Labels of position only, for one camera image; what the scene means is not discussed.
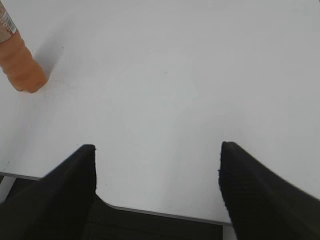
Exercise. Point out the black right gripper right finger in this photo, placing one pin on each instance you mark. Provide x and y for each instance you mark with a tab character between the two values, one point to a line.
261	205

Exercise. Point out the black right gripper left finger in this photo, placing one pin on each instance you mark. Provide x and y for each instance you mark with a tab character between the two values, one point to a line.
55	207

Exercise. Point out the orange soda plastic bottle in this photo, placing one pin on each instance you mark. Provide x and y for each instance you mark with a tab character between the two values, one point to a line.
16	61

